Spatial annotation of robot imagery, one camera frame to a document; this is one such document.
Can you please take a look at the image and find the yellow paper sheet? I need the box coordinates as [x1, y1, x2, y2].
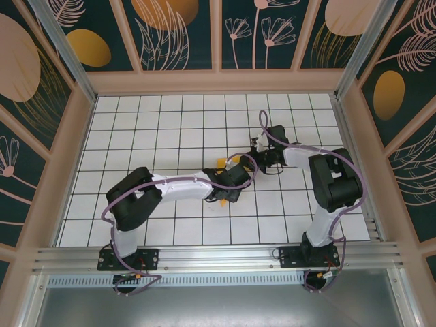
[216, 156, 240, 208]

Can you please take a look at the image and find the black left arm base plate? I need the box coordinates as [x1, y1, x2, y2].
[97, 247, 161, 273]

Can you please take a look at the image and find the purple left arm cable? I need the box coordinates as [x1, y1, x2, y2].
[101, 152, 258, 298]

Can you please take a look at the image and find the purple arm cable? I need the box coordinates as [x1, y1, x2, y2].
[101, 152, 258, 298]
[258, 108, 367, 294]

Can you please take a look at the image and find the aluminium corner post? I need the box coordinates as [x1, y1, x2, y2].
[27, 0, 99, 104]
[333, 0, 406, 100]

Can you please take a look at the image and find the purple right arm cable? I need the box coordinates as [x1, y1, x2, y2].
[258, 108, 367, 294]

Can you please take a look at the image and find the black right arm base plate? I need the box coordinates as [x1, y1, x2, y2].
[278, 245, 340, 270]

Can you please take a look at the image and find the aluminium side rail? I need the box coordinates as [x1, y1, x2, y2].
[330, 95, 384, 241]

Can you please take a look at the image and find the long aluminium mounting rail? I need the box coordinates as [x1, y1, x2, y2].
[32, 240, 405, 274]

